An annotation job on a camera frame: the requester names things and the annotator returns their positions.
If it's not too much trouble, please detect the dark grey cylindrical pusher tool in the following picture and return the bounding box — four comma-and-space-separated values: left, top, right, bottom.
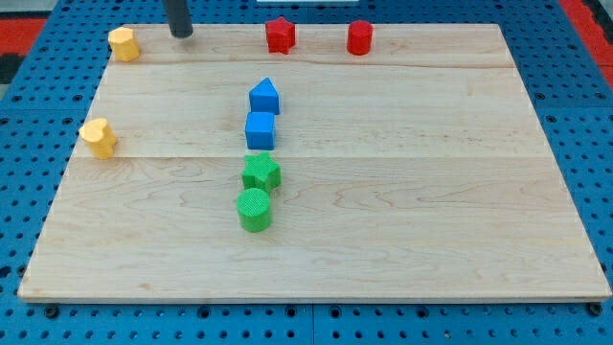
162, 0, 193, 38

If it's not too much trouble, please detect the yellow hexagon block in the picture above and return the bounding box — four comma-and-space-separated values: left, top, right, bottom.
108, 27, 141, 61

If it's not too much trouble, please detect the yellow heart block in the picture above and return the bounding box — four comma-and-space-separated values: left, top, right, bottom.
79, 118, 117, 159

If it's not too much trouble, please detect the red star block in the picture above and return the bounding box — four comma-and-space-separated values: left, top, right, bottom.
264, 16, 296, 55

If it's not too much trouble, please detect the blue triangle block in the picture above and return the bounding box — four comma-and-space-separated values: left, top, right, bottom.
248, 78, 281, 115

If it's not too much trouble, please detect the blue cube block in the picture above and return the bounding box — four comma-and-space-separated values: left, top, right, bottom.
244, 112, 276, 150

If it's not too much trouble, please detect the light wooden board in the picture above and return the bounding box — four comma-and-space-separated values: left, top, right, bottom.
18, 24, 611, 304

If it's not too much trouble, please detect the green star block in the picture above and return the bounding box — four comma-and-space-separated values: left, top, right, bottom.
241, 151, 282, 194

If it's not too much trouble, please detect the red cylinder block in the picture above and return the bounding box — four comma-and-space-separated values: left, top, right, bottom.
347, 20, 374, 56

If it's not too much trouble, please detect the green cylinder block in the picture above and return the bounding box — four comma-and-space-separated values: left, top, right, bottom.
237, 188, 272, 233

